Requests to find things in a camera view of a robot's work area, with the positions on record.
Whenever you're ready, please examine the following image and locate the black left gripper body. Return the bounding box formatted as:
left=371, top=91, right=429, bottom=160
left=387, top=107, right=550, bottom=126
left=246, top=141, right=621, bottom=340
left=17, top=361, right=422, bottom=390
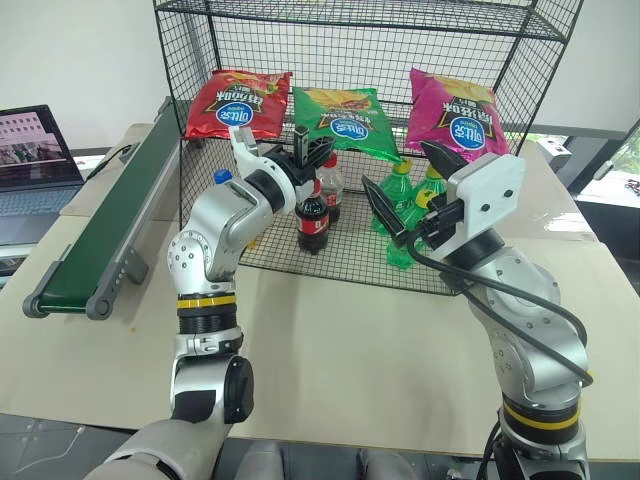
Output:
left=263, top=147, right=327, bottom=201

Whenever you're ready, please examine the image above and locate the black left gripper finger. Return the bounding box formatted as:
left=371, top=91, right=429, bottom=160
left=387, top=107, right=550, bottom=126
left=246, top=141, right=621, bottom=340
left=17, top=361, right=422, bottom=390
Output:
left=293, top=125, right=310, bottom=169
left=305, top=135, right=336, bottom=169

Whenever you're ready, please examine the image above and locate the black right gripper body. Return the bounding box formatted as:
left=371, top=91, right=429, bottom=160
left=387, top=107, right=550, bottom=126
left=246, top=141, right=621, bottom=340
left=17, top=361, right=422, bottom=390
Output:
left=417, top=195, right=464, bottom=251

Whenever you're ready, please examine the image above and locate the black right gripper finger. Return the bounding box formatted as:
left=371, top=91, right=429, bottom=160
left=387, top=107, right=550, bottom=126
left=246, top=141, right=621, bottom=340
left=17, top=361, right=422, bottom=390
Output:
left=360, top=174, right=409, bottom=237
left=418, top=141, right=474, bottom=179

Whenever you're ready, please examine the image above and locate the green conveyor belt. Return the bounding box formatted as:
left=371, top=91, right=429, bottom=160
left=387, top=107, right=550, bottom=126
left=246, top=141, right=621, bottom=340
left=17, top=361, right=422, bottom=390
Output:
left=22, top=97, right=189, bottom=321

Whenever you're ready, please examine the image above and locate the green soda bottle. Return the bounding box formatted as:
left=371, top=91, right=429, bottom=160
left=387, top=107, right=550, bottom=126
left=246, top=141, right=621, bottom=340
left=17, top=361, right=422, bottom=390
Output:
left=385, top=164, right=449, bottom=270
left=370, top=159, right=417, bottom=236

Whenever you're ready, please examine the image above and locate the cola bottle red cap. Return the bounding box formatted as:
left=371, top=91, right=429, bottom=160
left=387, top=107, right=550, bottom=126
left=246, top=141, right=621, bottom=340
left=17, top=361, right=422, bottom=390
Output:
left=318, top=153, right=346, bottom=224
left=294, top=177, right=331, bottom=256

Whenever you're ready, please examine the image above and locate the green chips bag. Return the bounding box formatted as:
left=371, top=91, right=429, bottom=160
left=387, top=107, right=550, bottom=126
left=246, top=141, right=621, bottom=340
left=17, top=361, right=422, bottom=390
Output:
left=292, top=86, right=404, bottom=165

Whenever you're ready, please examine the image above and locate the magenta chips bag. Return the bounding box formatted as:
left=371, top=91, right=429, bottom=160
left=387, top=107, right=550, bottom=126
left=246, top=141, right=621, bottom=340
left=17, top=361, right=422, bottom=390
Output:
left=404, top=67, right=511, bottom=164

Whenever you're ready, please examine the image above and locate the red chips bag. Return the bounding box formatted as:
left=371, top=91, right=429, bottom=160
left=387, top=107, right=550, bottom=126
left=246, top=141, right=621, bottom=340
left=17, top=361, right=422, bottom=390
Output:
left=183, top=68, right=294, bottom=142

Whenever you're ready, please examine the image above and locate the dark background furniture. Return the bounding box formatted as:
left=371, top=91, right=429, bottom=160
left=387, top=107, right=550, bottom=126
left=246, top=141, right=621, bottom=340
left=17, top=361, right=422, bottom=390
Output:
left=499, top=114, right=640, bottom=296

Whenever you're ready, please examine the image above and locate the grey laptop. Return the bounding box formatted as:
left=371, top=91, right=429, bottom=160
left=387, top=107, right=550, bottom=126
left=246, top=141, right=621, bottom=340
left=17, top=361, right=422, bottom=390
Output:
left=0, top=104, right=86, bottom=246

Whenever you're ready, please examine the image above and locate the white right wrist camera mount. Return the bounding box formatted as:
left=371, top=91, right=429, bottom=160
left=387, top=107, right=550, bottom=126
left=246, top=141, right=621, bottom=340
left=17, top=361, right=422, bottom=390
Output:
left=444, top=153, right=526, bottom=261

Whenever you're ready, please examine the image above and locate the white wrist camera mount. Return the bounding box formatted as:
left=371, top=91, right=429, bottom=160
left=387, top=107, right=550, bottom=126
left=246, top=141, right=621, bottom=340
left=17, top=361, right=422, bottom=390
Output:
left=444, top=153, right=526, bottom=261
left=228, top=125, right=297, bottom=214

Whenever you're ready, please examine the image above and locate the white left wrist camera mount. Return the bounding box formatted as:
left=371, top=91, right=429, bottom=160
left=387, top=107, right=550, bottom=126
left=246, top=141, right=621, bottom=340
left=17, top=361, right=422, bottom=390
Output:
left=228, top=125, right=297, bottom=214

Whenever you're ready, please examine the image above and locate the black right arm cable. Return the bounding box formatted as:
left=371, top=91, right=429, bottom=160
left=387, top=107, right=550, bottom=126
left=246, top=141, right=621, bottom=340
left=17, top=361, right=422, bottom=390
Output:
left=405, top=232, right=595, bottom=387

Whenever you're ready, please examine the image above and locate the black wire mesh rack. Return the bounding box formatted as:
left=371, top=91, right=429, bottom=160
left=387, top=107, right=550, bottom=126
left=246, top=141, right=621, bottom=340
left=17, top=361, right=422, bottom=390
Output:
left=152, top=0, right=586, bottom=297

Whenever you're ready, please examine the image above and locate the black conveyor cable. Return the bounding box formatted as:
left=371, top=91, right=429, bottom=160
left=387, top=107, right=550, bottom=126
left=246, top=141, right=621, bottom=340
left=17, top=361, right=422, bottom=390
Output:
left=84, top=142, right=141, bottom=181

